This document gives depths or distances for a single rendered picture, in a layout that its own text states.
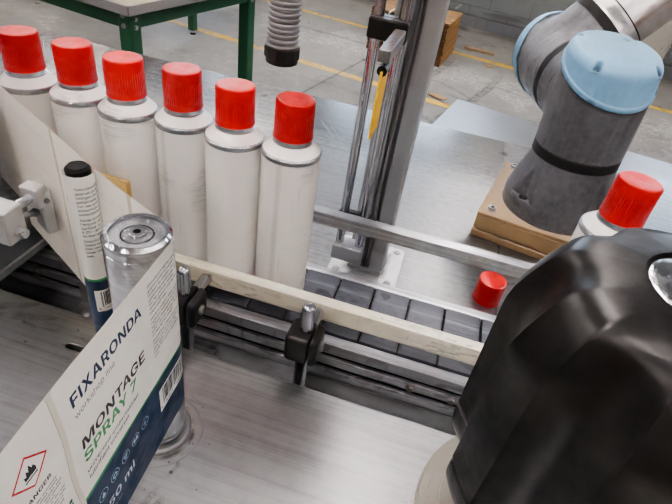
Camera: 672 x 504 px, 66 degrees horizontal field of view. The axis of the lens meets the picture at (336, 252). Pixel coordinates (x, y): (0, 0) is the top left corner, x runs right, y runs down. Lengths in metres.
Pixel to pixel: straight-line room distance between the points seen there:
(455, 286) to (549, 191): 0.19
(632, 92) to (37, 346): 0.68
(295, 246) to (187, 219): 0.11
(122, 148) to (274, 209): 0.15
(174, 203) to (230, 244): 0.07
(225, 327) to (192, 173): 0.16
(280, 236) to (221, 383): 0.14
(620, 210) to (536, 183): 0.33
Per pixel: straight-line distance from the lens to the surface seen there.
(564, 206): 0.76
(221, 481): 0.42
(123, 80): 0.49
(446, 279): 0.69
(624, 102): 0.72
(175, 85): 0.47
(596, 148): 0.74
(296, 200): 0.45
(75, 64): 0.53
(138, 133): 0.50
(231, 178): 0.46
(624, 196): 0.44
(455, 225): 0.80
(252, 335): 0.53
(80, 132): 0.54
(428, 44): 0.53
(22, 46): 0.56
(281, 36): 0.52
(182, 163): 0.49
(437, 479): 0.22
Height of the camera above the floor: 1.25
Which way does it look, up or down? 37 degrees down
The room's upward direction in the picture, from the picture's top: 10 degrees clockwise
